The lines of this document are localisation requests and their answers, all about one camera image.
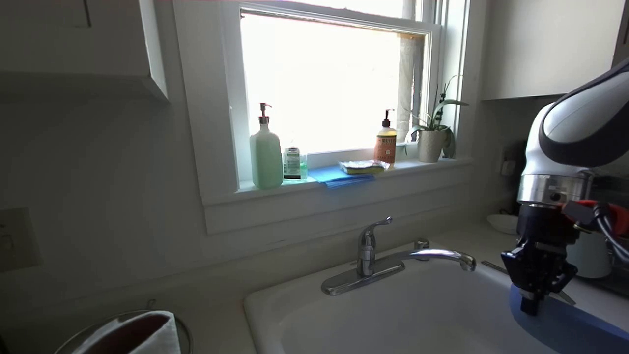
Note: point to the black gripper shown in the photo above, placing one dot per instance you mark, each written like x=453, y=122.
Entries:
x=547, y=226

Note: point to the dark blue plate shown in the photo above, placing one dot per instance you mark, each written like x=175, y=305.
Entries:
x=576, y=327

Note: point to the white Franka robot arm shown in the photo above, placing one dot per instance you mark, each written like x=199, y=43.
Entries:
x=582, y=124

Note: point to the white sink basin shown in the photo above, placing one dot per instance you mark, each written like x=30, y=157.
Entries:
x=394, y=315

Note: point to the white container with brown contents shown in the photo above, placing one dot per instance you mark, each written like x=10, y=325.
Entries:
x=138, y=334

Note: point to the black coffee maker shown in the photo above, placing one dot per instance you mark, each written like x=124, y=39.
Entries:
x=514, y=177

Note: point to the white plant pot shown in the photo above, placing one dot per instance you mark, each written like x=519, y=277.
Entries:
x=431, y=146

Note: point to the chrome faucet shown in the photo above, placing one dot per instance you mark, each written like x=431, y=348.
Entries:
x=370, y=262

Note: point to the green houseplant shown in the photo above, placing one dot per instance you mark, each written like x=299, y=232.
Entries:
x=439, y=108

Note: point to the orange soap pump bottle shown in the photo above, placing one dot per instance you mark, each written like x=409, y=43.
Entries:
x=386, y=144

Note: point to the blue cloth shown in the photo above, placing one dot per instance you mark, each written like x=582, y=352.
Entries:
x=335, y=177

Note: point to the white upper cabinet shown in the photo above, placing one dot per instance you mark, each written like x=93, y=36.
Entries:
x=79, y=45
x=551, y=45

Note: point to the small green jar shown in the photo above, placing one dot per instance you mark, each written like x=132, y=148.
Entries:
x=291, y=163

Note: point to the white framed window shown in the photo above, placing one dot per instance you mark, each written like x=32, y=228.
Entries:
x=321, y=79

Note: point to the green soap pump bottle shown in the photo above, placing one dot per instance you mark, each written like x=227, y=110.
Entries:
x=266, y=159

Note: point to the white wall outlet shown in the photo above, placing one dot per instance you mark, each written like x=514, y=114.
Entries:
x=16, y=238

